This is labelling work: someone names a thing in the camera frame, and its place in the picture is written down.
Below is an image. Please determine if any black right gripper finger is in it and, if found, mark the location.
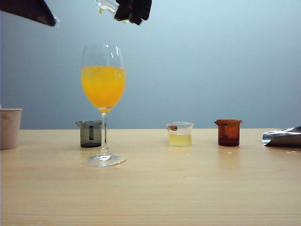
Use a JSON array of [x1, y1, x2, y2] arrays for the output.
[[114, 0, 134, 22], [130, 0, 153, 26]]

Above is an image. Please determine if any clear measuring cup flared rim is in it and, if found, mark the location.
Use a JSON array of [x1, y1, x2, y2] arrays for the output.
[[95, 0, 130, 24]]

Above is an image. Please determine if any grey glass measuring cup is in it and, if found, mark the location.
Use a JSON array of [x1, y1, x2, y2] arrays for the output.
[[75, 120, 103, 148]]

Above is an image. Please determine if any clear cup pale yellow liquid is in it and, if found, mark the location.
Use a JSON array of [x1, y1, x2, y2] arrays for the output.
[[166, 121, 194, 147]]

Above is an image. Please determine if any amber glass measuring cup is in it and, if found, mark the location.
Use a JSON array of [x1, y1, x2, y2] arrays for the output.
[[214, 119, 243, 147]]

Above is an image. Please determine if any beige paper cup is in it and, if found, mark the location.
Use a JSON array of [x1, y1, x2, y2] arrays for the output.
[[0, 108, 23, 151]]

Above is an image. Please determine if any clear stemmed wine glass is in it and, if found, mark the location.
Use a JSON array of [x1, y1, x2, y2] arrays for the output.
[[81, 44, 127, 168]]

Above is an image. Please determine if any silver foil bag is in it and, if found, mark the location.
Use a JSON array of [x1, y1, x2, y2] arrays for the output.
[[261, 126, 301, 149]]

